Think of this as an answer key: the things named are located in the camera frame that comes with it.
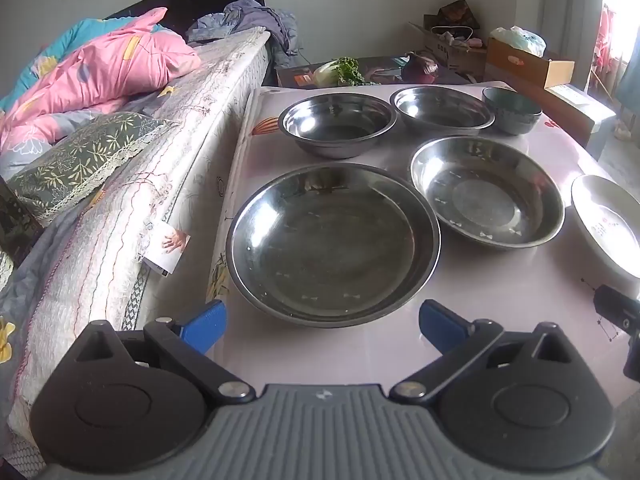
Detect dark patterned cloth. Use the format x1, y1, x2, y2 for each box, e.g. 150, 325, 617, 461
0, 180, 46, 266

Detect plain brown cardboard box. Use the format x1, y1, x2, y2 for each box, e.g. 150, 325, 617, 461
485, 37, 576, 89

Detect medium steel plate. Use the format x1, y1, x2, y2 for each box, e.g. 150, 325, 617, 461
409, 135, 566, 251

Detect wood-grain carton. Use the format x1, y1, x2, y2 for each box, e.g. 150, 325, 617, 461
502, 82, 616, 161

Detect cardboard box with black print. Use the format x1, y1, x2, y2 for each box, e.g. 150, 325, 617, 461
407, 20, 488, 75

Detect red onion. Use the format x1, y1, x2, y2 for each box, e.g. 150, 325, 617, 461
402, 51, 441, 84

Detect napa cabbage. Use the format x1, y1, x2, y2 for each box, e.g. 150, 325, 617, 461
312, 56, 363, 88

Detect white ceramic plate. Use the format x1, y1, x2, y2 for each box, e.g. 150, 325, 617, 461
571, 175, 640, 281

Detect small steel bowl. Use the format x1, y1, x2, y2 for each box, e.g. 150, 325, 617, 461
390, 86, 496, 135

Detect dark bag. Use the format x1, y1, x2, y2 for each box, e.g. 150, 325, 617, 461
424, 0, 483, 33

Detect wide steel bowl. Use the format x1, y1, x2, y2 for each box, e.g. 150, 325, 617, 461
278, 94, 398, 159

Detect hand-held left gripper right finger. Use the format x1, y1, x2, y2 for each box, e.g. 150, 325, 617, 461
390, 299, 573, 406

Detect white mattress label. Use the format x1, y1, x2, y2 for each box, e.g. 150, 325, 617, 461
142, 220, 193, 276

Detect white plastic bag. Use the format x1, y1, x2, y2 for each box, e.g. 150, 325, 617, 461
492, 25, 547, 57

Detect pink quilt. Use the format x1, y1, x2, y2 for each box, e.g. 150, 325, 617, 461
0, 7, 203, 161

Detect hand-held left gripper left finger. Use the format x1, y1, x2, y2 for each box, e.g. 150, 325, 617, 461
75, 300, 256, 406

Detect blue patterned cloth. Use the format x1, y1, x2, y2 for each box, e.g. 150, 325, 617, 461
617, 50, 640, 111

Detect large steel plate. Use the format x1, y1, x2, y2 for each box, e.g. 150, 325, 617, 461
225, 162, 442, 330

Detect pink printed tablecloth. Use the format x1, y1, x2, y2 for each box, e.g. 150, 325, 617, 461
207, 85, 640, 411

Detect white patterned mattress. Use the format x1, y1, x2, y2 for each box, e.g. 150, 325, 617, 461
0, 27, 273, 461

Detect teal ceramic bowl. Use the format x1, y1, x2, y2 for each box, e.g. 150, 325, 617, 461
481, 86, 543, 136

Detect green floral pillow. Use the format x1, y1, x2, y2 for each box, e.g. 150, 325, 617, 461
7, 112, 176, 228

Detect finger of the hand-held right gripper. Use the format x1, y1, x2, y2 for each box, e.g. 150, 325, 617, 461
623, 337, 640, 377
594, 285, 640, 345

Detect grey bed sheet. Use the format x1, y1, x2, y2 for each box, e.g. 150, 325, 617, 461
0, 195, 106, 411

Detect pile of grey-blue clothes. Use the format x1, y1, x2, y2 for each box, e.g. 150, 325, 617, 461
186, 0, 301, 68

